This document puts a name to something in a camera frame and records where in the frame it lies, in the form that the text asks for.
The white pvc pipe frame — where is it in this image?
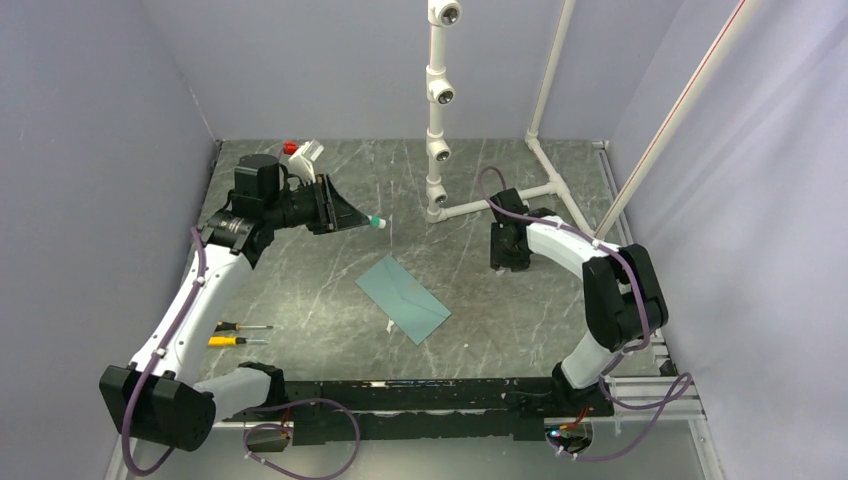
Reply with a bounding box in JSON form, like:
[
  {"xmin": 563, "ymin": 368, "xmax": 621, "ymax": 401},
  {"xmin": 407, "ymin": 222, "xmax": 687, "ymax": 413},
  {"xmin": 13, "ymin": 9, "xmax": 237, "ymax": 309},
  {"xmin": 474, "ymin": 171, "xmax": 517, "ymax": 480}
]
[{"xmin": 423, "ymin": 0, "xmax": 763, "ymax": 240}]

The green white glue stick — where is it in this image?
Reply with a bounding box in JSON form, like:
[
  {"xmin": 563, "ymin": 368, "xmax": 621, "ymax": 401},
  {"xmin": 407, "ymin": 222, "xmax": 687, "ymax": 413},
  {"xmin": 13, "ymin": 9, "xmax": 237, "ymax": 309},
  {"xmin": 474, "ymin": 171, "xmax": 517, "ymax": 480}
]
[{"xmin": 368, "ymin": 216, "xmax": 387, "ymax": 230}]

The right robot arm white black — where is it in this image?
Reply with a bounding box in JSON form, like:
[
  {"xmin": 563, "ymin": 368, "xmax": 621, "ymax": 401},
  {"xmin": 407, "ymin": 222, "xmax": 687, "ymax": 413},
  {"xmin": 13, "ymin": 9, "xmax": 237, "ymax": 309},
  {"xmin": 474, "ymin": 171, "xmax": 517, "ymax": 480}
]
[{"xmin": 487, "ymin": 188, "xmax": 669, "ymax": 415}]

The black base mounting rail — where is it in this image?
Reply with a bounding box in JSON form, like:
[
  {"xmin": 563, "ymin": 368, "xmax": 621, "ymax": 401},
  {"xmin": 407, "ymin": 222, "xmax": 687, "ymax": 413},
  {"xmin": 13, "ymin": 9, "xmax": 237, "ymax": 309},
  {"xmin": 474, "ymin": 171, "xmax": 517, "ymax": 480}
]
[{"xmin": 220, "ymin": 377, "xmax": 614, "ymax": 446}]

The yellow handled screwdriver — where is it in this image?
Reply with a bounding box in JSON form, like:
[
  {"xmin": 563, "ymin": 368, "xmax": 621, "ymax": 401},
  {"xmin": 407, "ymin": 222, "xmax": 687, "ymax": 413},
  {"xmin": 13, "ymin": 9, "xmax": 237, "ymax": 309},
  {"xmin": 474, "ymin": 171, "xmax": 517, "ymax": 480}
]
[{"xmin": 207, "ymin": 336, "xmax": 268, "ymax": 348}]

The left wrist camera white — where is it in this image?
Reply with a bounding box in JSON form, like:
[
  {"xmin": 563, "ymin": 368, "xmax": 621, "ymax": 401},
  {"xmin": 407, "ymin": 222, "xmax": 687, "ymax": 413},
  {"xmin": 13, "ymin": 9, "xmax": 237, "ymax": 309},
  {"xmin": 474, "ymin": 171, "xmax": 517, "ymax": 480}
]
[{"xmin": 281, "ymin": 139, "xmax": 324, "ymax": 184}]

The aluminium frame rail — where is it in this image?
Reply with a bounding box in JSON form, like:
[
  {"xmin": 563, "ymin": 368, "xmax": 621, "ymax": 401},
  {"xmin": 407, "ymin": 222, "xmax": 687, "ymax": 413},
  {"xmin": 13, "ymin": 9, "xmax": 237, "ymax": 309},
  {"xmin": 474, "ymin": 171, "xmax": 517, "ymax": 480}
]
[{"xmin": 100, "ymin": 362, "xmax": 705, "ymax": 463}]

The teal paper envelope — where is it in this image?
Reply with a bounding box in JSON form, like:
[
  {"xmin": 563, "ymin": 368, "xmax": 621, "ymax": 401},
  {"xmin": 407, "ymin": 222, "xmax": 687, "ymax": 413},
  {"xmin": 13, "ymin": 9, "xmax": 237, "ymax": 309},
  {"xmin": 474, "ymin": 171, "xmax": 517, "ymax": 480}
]
[{"xmin": 355, "ymin": 255, "xmax": 452, "ymax": 345}]

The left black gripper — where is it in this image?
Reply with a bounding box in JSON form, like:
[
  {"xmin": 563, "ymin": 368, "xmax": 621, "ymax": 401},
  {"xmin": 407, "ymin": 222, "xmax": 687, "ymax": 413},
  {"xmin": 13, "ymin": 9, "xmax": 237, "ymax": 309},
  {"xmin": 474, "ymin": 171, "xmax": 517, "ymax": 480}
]
[{"xmin": 265, "ymin": 173, "xmax": 369, "ymax": 235}]

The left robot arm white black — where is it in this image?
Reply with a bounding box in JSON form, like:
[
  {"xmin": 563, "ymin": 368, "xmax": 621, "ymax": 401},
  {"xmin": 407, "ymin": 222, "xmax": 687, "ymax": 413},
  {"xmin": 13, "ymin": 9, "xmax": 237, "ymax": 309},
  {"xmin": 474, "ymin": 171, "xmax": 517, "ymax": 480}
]
[{"xmin": 99, "ymin": 154, "xmax": 386, "ymax": 455}]

